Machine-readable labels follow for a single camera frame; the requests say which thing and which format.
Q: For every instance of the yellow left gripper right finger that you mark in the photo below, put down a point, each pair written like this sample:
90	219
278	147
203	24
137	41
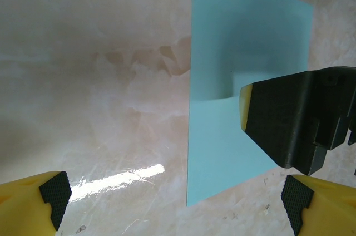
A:
328	211

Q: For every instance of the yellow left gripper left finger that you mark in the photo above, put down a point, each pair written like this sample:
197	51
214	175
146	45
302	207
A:
25	208

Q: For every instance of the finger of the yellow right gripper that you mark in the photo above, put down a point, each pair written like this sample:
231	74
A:
275	116

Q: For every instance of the teal cloth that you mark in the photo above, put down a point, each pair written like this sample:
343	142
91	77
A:
222	38

